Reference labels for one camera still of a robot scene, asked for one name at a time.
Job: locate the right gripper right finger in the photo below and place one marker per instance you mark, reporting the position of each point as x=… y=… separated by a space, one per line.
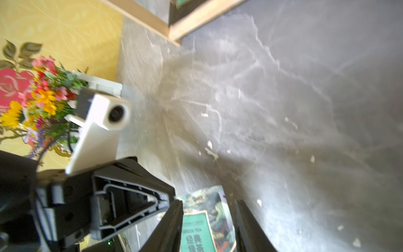
x=249 y=235

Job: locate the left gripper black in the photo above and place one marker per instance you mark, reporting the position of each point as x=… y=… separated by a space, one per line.
x=53 y=209

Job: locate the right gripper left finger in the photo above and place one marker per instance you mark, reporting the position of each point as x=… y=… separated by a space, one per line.
x=167 y=235

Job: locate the green tea bag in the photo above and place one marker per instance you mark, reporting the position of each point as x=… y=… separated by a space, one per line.
x=207 y=222
x=179 y=9

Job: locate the wooden two-tier shelf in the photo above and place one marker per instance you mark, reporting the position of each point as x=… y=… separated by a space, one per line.
x=204 y=14

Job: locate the artificial flower bouquet in vase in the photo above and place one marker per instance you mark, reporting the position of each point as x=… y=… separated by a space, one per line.
x=36 y=104

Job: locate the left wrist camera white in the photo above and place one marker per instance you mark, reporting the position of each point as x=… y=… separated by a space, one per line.
x=100 y=118

